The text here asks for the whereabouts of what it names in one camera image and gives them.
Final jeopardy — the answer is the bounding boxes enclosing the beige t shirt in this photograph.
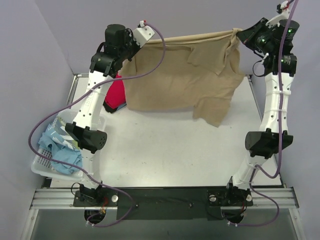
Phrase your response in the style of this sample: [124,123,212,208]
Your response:
[119,28,244,127]

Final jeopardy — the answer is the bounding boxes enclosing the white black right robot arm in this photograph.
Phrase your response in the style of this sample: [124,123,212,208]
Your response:
[223,18,300,205]

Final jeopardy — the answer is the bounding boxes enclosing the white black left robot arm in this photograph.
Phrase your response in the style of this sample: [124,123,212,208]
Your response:
[65,21,155,206]

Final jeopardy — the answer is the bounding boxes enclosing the red folded t shirt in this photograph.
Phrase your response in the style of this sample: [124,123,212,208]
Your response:
[104,80,126,108]

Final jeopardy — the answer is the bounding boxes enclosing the blue folded t shirt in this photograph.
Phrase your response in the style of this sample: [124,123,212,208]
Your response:
[116,103,127,111]

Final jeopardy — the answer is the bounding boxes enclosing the light blue t shirt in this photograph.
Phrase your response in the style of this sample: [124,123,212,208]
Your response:
[38,116,83,175]

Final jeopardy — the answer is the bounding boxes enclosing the white plastic laundry basket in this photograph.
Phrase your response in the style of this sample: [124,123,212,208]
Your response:
[31,109,101,182]

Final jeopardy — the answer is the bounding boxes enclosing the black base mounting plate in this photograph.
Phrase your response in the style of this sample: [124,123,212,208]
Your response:
[73,186,253,223]

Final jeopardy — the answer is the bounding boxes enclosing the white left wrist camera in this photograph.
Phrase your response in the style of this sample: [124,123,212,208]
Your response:
[133,20,155,48]

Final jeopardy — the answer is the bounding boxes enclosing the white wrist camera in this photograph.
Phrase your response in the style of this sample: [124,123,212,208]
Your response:
[133,20,155,48]
[265,0,291,28]

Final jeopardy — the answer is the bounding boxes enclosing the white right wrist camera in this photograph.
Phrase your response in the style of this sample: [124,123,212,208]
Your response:
[265,0,291,28]

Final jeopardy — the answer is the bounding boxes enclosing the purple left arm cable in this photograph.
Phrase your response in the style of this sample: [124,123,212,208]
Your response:
[28,21,167,228]

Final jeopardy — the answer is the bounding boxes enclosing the aluminium front rail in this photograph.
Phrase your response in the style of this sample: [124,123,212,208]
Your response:
[30,188,299,210]

